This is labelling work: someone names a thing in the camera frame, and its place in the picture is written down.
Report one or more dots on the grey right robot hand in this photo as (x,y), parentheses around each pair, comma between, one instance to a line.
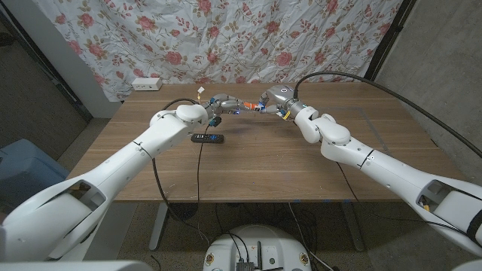
(282,98)

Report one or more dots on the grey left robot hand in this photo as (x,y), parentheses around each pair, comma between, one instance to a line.
(226,104)

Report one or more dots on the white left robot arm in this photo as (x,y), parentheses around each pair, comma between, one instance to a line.
(113,173)

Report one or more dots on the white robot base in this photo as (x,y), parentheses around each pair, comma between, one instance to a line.
(278,244)

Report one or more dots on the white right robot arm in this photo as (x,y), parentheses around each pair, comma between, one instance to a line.
(395,175)

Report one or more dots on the black TV remote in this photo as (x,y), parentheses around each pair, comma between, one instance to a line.
(209,138)

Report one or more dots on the small white connector plug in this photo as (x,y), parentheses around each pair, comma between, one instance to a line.
(200,90)

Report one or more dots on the floral backdrop sheet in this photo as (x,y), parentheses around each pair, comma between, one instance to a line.
(226,37)

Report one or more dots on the white power strip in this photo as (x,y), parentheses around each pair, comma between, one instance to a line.
(147,84)

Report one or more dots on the black round floor disc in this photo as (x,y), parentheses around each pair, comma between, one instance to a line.
(183,211)

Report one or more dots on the black backdrop stand pole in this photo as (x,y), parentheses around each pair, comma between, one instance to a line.
(390,37)

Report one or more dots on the white metal table leg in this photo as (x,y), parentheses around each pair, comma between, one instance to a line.
(353,226)
(158,226)

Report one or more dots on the blue plastic bin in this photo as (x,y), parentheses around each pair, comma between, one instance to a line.
(26,165)

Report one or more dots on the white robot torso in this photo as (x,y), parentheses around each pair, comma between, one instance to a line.
(75,266)

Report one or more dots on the black frame bar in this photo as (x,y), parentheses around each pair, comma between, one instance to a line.
(48,66)

